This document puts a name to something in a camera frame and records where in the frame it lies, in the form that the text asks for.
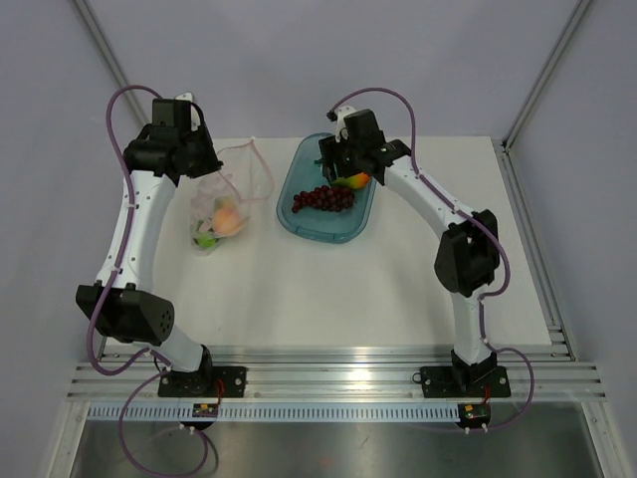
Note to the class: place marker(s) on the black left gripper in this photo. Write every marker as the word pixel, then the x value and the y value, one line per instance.
pixel 210 164

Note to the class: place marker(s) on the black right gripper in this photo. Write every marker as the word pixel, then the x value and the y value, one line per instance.
pixel 330 149

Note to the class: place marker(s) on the teal plastic tray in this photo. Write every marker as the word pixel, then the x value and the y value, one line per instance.
pixel 305 174

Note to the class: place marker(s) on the toy mango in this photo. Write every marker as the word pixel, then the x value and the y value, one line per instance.
pixel 354 182

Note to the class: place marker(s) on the clear zip top bag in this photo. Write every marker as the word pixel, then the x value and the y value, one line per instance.
pixel 245 182

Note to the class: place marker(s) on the orange toy peach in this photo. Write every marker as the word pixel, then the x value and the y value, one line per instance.
pixel 227 222

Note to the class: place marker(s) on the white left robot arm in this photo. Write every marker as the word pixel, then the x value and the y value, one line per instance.
pixel 120 304

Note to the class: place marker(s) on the purple toy grape bunch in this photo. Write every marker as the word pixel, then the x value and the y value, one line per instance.
pixel 324 198

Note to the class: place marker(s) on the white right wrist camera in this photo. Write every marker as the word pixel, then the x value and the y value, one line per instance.
pixel 338 116

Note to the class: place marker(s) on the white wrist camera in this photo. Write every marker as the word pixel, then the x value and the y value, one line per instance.
pixel 338 116
pixel 186 97

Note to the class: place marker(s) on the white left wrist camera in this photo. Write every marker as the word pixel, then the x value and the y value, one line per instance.
pixel 186 97

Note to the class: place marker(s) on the left aluminium frame post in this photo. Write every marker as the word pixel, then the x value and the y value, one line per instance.
pixel 98 38

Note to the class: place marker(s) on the aluminium frame post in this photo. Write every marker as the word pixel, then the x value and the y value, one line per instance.
pixel 556 54
pixel 98 38

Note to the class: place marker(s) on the white slotted cable duct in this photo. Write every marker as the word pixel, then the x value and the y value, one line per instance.
pixel 278 412

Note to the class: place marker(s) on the right aluminium frame post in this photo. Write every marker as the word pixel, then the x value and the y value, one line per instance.
pixel 556 54

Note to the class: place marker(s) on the aluminium rail base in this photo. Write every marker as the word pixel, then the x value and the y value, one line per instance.
pixel 374 374

